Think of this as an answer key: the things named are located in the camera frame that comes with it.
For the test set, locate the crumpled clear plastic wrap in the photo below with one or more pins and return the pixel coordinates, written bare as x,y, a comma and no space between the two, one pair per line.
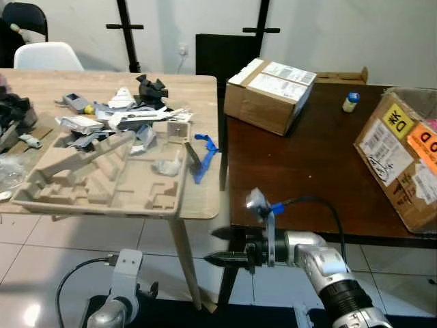
169,166

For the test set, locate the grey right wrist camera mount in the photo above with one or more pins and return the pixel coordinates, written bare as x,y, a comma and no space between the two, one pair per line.
257,201

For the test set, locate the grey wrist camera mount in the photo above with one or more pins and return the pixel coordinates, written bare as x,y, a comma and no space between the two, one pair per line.
126,270
257,201

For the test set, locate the white plastic chair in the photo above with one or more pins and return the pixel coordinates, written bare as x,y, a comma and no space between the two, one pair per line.
48,58

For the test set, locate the black plastic part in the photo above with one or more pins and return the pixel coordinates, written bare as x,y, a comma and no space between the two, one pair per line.
150,89

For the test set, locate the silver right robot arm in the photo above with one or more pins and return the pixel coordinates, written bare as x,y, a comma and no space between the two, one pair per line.
321,263

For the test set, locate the black short stick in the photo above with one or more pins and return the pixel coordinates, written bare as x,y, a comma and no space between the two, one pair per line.
191,154

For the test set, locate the black chair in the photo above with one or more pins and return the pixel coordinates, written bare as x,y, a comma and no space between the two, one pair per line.
27,17

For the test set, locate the small bottle blue cap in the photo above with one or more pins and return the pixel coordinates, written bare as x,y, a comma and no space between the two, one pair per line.
350,104

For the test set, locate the blue tape strip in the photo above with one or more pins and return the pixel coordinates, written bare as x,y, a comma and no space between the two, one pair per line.
208,147

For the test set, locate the small flat cardboard box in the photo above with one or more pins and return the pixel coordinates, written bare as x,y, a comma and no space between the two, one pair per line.
341,77

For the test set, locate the sealed cardboard box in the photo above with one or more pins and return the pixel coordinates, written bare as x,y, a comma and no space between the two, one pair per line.
259,109

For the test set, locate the small cardboard block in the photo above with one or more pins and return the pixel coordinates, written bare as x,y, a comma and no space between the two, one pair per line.
179,130

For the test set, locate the white wall socket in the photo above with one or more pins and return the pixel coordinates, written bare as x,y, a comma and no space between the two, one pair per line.
183,49

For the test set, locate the black flat panel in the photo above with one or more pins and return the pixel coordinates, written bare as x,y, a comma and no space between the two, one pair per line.
225,58

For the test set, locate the black stand pole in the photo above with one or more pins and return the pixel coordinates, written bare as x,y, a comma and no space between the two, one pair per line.
262,17
128,41

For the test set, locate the open labelled cardboard box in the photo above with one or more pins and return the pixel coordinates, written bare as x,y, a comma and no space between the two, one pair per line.
403,198

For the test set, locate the white ridged plastic piece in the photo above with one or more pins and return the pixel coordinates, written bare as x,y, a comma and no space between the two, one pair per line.
123,98

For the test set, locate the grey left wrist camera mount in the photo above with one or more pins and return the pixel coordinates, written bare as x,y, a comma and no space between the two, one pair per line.
126,270

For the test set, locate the moulded pulp packaging tray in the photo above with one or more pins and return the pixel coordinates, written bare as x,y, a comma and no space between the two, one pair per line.
102,191

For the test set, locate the small grey clip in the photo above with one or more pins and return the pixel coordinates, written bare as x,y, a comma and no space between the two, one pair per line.
31,141

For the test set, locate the black parts heap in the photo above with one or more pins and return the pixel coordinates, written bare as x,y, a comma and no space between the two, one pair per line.
13,113

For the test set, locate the light wooden table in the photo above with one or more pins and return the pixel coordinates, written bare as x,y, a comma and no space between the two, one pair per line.
41,82

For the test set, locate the grey device yellow button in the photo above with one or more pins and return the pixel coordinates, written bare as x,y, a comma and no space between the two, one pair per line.
74,101

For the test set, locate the clear plastic bag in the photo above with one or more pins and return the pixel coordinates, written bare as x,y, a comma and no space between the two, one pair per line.
13,171

